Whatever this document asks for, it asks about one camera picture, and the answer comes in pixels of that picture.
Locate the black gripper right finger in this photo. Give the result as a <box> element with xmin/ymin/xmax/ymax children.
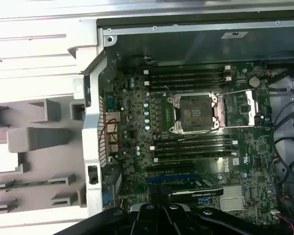
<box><xmin>159</xmin><ymin>187</ymin><xmax>294</xmax><ymax>235</ymax></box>

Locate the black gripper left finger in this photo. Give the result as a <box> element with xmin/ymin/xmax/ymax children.
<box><xmin>54</xmin><ymin>187</ymin><xmax>160</xmax><ymax>235</ymax></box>

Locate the round coin cell battery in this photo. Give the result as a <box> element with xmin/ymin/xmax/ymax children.
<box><xmin>249</xmin><ymin>76</ymin><xmax>261</xmax><ymax>88</ymax></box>

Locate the metal drive cage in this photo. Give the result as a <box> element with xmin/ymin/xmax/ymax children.
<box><xmin>269</xmin><ymin>66</ymin><xmax>294</xmax><ymax>196</ymax></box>

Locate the black RAM slot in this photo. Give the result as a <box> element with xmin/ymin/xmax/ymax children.
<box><xmin>150</xmin><ymin>149</ymin><xmax>238</xmax><ymax>157</ymax></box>
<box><xmin>144</xmin><ymin>75</ymin><xmax>233</xmax><ymax>83</ymax></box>
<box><xmin>153</xmin><ymin>156</ymin><xmax>238</xmax><ymax>164</ymax></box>
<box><xmin>143</xmin><ymin>70</ymin><xmax>232</xmax><ymax>77</ymax></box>
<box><xmin>150</xmin><ymin>137</ymin><xmax>238</xmax><ymax>145</ymax></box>
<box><xmin>144</xmin><ymin>80</ymin><xmax>233</xmax><ymax>89</ymax></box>
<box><xmin>149</xmin><ymin>144</ymin><xmax>238</xmax><ymax>151</ymax></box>
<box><xmin>144</xmin><ymin>65</ymin><xmax>232</xmax><ymax>72</ymax></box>

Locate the green RAM stick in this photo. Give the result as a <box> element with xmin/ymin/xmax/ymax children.
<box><xmin>0</xmin><ymin>180</ymin><xmax>64</xmax><ymax>190</ymax></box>

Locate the CPU socket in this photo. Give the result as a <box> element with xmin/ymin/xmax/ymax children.
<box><xmin>167</xmin><ymin>92</ymin><xmax>223</xmax><ymax>135</ymax></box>

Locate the black graphics card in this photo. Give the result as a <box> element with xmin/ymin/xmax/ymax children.
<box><xmin>147</xmin><ymin>185</ymin><xmax>224</xmax><ymax>204</ymax></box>

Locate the black expansion slot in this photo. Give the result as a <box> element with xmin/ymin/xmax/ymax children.
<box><xmin>146</xmin><ymin>164</ymin><xmax>196</xmax><ymax>172</ymax></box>

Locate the green motherboard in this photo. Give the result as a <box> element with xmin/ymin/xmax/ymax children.
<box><xmin>102</xmin><ymin>62</ymin><xmax>280</xmax><ymax>221</ymax></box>

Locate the black PC case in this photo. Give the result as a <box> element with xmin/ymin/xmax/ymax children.
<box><xmin>82</xmin><ymin>18</ymin><xmax>294</xmax><ymax>235</ymax></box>

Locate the thin red wire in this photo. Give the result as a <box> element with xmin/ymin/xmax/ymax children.
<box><xmin>99</xmin><ymin>118</ymin><xmax>120</xmax><ymax>147</ymax></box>

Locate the black cable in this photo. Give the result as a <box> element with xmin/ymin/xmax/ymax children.
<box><xmin>271</xmin><ymin>99</ymin><xmax>294</xmax><ymax>128</ymax></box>

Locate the silver CPU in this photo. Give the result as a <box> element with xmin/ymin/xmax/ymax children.
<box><xmin>0</xmin><ymin>143</ymin><xmax>20</xmax><ymax>171</ymax></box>

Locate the thin metal locking lever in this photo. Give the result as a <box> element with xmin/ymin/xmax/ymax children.
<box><xmin>180</xmin><ymin>129</ymin><xmax>222</xmax><ymax>142</ymax></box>
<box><xmin>163</xmin><ymin>85</ymin><xmax>175</xmax><ymax>98</ymax></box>

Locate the silver chipset heat sink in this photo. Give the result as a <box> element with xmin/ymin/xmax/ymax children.
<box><xmin>220</xmin><ymin>185</ymin><xmax>244</xmax><ymax>212</ymax></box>

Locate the grey parts rack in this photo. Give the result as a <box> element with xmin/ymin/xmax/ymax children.
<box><xmin>0</xmin><ymin>97</ymin><xmax>87</xmax><ymax>213</ymax></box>

